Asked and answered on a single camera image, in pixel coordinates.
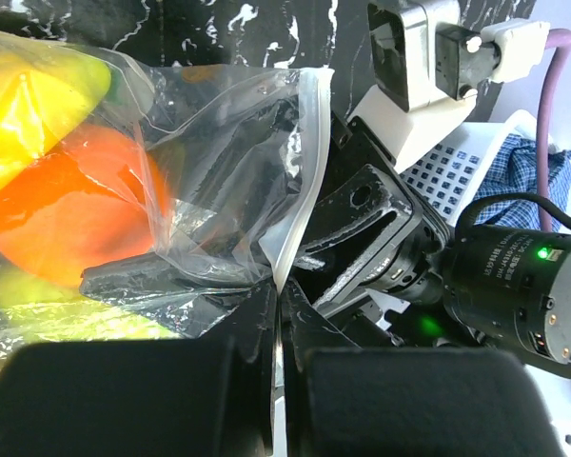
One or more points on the blue checkered cloth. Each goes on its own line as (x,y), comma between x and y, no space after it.
(514,170)

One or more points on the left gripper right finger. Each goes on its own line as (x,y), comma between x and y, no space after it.
(343,400)

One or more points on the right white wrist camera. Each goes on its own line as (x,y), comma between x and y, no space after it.
(428,69)

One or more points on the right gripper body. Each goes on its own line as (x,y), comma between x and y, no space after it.
(412,275)

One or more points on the fake green apple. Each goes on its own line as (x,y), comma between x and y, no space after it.
(20,290)

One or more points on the clear polka dot zip bag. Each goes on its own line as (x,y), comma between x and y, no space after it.
(243,152)

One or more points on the white laundry basket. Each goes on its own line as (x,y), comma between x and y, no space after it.
(449,176)

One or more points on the fake banana bunch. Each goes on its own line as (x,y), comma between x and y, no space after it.
(42,99)

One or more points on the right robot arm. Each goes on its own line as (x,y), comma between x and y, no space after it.
(403,336)

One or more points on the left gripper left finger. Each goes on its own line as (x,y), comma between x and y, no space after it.
(209,396)

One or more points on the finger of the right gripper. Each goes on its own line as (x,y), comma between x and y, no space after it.
(353,234)
(150,280)

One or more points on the fake orange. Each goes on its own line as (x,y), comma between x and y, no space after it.
(82,205)

